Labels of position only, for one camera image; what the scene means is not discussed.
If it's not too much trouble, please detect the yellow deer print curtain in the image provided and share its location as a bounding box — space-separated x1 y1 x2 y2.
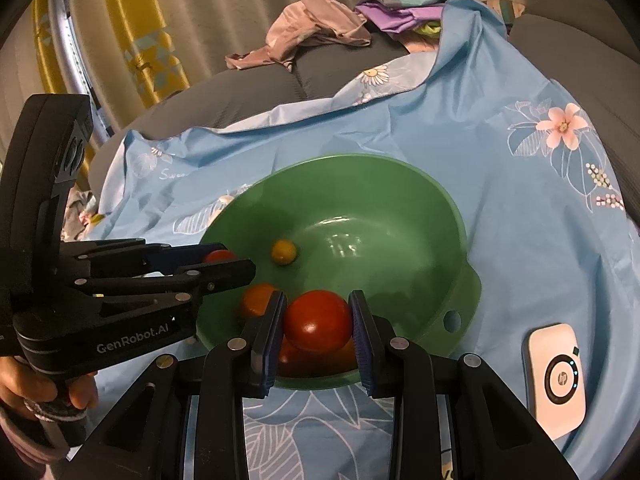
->
32 0 191 109

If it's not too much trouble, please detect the person's left hand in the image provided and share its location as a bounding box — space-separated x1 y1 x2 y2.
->
0 355 100 412

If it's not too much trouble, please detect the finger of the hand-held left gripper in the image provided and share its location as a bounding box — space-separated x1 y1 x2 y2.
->
79 258 258 307
61 238 237 279

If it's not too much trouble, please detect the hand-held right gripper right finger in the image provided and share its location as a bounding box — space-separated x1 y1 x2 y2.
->
348 289 582 480

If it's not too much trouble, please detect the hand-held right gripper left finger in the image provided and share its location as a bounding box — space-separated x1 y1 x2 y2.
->
64 290 289 480

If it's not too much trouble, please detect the pile of clothes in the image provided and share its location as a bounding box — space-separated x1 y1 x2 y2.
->
62 190 108 241

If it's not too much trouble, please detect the small yellow round fruit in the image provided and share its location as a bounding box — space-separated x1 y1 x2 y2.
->
271 240 297 266

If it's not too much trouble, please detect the person's left forearm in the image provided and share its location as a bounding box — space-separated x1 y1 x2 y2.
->
0 405 66 466

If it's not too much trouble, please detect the silver sheer curtain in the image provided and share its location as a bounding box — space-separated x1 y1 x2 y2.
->
46 0 101 111

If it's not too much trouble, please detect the pink cloth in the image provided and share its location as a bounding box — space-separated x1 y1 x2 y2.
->
225 0 373 72

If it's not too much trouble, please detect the grey sofa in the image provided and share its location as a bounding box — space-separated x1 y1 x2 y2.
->
87 0 640 186

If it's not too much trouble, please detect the blue floral cloth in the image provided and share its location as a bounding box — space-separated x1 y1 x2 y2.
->
90 0 640 480

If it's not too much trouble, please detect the white pocket device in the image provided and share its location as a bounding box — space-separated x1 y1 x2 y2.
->
521 323 587 442

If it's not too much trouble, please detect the green plastic bowl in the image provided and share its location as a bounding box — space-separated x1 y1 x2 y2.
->
195 153 483 391

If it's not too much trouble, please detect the teal striped cloth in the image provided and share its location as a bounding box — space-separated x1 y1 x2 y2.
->
487 0 526 24

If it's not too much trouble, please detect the purple cloth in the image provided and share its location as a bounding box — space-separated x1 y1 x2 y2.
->
355 0 443 36

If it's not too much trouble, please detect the orange citrus fruit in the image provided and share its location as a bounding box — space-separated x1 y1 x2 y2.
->
241 283 281 320
276 337 359 379

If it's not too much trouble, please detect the grey pleated curtain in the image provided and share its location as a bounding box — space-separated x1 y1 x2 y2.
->
65 0 521 126

